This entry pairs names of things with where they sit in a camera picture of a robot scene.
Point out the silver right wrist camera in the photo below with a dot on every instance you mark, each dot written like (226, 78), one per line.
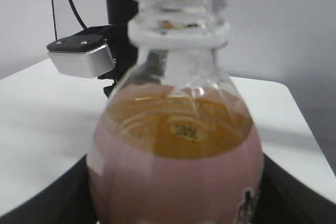
(85, 56)

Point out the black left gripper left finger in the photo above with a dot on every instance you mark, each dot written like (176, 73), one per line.
(66, 200)

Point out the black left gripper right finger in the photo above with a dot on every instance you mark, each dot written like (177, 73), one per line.
(284, 199)

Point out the pink peach tea bottle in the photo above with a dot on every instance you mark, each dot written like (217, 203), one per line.
(176, 142)

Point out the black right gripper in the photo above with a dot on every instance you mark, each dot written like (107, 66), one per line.
(115, 56)

